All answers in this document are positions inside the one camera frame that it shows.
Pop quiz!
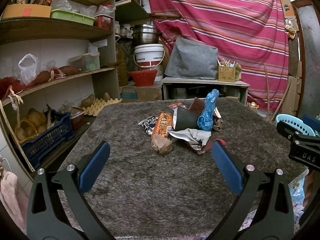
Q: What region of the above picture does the white paper bag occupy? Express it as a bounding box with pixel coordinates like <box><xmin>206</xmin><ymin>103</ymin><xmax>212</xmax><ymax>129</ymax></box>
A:
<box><xmin>169</xmin><ymin>128</ymin><xmax>212</xmax><ymax>151</ymax></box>

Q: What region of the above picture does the black ribbed paper cup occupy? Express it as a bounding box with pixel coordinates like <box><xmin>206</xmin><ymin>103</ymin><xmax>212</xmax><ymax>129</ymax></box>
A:
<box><xmin>173</xmin><ymin>106</ymin><xmax>199</xmax><ymax>131</ymax></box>

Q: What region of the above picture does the orange snack wrapper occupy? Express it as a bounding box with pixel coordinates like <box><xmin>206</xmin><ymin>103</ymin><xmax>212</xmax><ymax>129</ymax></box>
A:
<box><xmin>152</xmin><ymin>112</ymin><xmax>173</xmax><ymax>138</ymax></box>

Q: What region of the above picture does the clear orange snack bag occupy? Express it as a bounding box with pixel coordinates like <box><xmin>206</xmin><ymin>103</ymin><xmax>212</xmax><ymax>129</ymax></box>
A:
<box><xmin>168</xmin><ymin>102</ymin><xmax>186</xmax><ymax>110</ymax></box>

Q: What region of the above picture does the light blue plastic basket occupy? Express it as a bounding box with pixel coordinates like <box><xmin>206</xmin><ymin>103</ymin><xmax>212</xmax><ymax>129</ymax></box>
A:
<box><xmin>275</xmin><ymin>114</ymin><xmax>316</xmax><ymax>137</ymax></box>

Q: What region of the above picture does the pink towel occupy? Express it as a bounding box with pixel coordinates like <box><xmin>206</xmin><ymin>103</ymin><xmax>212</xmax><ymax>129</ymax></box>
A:
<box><xmin>1</xmin><ymin>170</ymin><xmax>29</xmax><ymax>235</ymax></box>

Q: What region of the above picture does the straw broom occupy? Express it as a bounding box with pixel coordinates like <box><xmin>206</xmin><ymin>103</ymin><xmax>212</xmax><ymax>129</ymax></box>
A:
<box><xmin>264</xmin><ymin>62</ymin><xmax>292</xmax><ymax>121</ymax></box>

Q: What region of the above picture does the cooking oil bottle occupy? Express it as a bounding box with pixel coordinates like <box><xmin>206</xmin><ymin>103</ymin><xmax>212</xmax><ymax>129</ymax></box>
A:
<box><xmin>247</xmin><ymin>101</ymin><xmax>259</xmax><ymax>109</ymax></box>

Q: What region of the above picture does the dark blue plastic crate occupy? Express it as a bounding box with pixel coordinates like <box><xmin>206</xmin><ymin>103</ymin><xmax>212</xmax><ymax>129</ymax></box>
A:
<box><xmin>21</xmin><ymin>111</ymin><xmax>75</xmax><ymax>169</ymax></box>

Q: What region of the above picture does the grey shaggy table mat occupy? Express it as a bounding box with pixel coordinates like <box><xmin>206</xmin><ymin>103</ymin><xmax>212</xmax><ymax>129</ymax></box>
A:
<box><xmin>62</xmin><ymin>98</ymin><xmax>305</xmax><ymax>239</ymax></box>

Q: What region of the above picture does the blue crushed plastic bottle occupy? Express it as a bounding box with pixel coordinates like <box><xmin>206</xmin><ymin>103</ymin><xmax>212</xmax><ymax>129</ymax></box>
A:
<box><xmin>197</xmin><ymin>89</ymin><xmax>219</xmax><ymax>131</ymax></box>

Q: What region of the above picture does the yellow egg tray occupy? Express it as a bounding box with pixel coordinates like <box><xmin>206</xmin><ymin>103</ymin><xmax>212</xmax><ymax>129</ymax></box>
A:
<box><xmin>82</xmin><ymin>98</ymin><xmax>123</xmax><ymax>117</ymax></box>

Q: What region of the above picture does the woven chopstick holder box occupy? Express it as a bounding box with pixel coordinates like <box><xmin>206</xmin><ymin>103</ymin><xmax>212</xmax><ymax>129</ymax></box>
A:
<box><xmin>218</xmin><ymin>66</ymin><xmax>235</xmax><ymax>82</ymax></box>

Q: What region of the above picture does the brown crumpled paper ball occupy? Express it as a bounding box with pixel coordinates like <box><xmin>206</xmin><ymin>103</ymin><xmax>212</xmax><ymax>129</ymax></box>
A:
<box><xmin>151</xmin><ymin>134</ymin><xmax>172</xmax><ymax>154</ymax></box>

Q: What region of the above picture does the black white noodle packet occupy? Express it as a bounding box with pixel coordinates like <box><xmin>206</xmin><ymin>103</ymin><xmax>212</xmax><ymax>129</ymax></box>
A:
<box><xmin>138</xmin><ymin>115</ymin><xmax>158</xmax><ymax>136</ymax></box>

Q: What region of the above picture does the cardboard box with blue label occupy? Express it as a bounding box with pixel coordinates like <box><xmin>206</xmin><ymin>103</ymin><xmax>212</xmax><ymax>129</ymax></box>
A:
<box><xmin>120</xmin><ymin>82</ymin><xmax>163</xmax><ymax>102</ymax></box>

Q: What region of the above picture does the white plastic bag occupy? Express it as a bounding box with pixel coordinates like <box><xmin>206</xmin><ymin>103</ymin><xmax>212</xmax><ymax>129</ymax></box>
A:
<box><xmin>18</xmin><ymin>53</ymin><xmax>40</xmax><ymax>85</ymax></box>

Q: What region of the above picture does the red striped curtain cloth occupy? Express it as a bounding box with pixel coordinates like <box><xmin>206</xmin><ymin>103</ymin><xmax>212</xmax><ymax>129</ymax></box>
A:
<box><xmin>149</xmin><ymin>0</ymin><xmax>289</xmax><ymax>111</ymax></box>

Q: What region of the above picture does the grey low shelf table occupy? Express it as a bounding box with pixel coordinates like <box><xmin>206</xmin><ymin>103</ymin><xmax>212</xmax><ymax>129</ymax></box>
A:
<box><xmin>161</xmin><ymin>77</ymin><xmax>250</xmax><ymax>105</ymax></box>

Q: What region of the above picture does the grey felt cover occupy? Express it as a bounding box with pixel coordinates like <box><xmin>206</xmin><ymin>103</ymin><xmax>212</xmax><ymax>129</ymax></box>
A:
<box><xmin>165</xmin><ymin>38</ymin><xmax>218</xmax><ymax>80</ymax></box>

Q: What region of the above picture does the clear lidded plastic container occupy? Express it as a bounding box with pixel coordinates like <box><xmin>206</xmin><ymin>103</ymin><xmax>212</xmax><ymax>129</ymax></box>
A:
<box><xmin>68</xmin><ymin>51</ymin><xmax>100</xmax><ymax>72</ymax></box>

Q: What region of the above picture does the red plastic basket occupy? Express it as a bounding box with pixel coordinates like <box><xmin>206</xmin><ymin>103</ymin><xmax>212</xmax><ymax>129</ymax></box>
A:
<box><xmin>130</xmin><ymin>69</ymin><xmax>157</xmax><ymax>87</ymax></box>

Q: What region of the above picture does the wooden shelf unit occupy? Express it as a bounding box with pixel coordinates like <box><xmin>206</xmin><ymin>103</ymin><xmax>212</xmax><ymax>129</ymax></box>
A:
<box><xmin>0</xmin><ymin>0</ymin><xmax>151</xmax><ymax>181</ymax></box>

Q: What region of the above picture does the white plastic bucket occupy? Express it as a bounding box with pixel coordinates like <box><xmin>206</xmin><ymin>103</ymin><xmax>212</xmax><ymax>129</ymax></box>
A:
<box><xmin>133</xmin><ymin>44</ymin><xmax>165</xmax><ymax>68</ymax></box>

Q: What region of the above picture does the small red basket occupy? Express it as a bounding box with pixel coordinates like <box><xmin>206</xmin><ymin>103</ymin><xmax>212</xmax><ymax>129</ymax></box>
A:
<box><xmin>94</xmin><ymin>14</ymin><xmax>113</xmax><ymax>30</ymax></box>

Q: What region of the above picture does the stainless steel pot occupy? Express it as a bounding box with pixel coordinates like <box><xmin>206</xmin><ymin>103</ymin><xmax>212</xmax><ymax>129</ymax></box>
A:
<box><xmin>130</xmin><ymin>24</ymin><xmax>159</xmax><ymax>46</ymax></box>

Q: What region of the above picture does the green plastic tray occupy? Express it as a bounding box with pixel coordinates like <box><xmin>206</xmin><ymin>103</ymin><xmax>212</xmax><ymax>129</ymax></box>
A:
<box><xmin>50</xmin><ymin>9</ymin><xmax>95</xmax><ymax>26</ymax></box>

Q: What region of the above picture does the yellow cardboard box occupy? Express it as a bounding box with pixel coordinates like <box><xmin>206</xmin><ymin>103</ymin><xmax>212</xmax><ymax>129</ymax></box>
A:
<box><xmin>2</xmin><ymin>4</ymin><xmax>52</xmax><ymax>19</ymax></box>

